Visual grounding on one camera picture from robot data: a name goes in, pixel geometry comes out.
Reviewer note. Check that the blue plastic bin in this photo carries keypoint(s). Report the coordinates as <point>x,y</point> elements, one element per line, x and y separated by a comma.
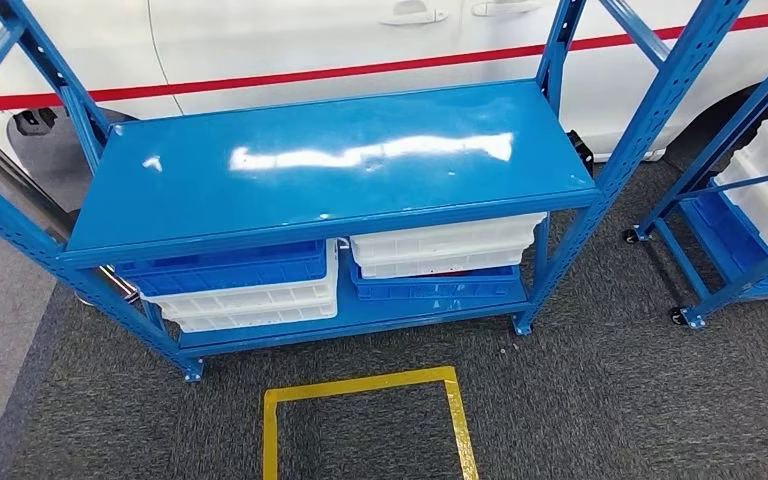
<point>437,286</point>
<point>225,268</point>

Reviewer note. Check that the black stanchion post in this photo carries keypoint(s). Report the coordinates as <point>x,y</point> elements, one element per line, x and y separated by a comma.
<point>26,192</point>

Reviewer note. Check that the red barrier belt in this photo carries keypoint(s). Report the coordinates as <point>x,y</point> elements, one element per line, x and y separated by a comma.
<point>291,74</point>

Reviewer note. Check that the blue metal shelf rack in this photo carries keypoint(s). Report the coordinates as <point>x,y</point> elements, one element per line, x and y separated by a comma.
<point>357,179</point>
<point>722,199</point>

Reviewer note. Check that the white car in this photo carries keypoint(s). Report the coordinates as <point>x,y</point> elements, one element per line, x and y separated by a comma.
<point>291,46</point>

